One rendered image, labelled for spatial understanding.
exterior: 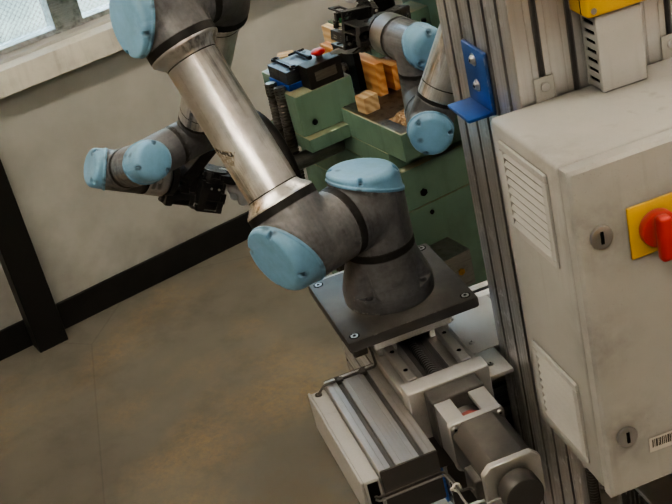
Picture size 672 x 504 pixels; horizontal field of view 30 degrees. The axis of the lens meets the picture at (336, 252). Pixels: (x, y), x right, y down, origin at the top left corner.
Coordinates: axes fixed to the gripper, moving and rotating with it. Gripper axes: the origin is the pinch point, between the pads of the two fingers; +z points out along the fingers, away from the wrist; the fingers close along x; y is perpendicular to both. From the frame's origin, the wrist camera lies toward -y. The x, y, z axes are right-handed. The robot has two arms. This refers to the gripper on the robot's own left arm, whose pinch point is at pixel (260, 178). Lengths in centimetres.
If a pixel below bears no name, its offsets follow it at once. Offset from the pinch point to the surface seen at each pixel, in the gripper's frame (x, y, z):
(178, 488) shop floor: -38, 88, 19
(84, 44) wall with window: -135, -3, 10
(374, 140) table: 5.3, -12.0, 20.5
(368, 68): -6.5, -24.7, 22.5
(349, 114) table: -3.2, -15.1, 18.7
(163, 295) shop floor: -132, 69, 50
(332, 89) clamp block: -6.5, -19.1, 15.3
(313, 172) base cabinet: -28.3, 2.9, 29.1
